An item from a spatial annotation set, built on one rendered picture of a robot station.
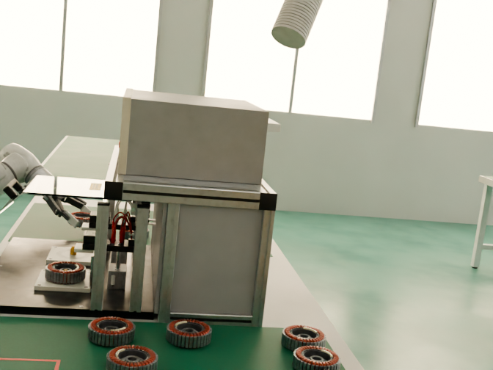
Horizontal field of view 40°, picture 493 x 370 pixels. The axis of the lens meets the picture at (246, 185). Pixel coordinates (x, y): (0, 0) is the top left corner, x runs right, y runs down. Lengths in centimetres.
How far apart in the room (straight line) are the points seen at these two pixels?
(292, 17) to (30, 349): 191
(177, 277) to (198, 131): 39
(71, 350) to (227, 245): 47
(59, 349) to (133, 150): 54
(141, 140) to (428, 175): 574
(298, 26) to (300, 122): 387
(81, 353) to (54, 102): 519
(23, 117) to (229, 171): 502
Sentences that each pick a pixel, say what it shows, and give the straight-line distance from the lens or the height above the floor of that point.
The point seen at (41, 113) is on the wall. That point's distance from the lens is 673.
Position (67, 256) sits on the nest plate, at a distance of 224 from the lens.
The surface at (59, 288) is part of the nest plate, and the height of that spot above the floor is 78.
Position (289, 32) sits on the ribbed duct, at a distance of 305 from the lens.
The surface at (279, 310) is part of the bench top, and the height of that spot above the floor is 75.
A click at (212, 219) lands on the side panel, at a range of 178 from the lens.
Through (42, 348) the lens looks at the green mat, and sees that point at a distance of 168.
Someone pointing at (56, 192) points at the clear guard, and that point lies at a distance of 181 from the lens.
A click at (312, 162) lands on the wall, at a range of 694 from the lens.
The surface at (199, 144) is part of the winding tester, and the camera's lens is 184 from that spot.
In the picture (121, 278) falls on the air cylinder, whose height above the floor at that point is 80.
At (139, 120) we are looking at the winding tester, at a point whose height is 126.
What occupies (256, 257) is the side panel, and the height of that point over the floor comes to 94.
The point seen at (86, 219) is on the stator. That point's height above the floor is 82.
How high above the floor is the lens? 144
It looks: 10 degrees down
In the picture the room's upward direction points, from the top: 6 degrees clockwise
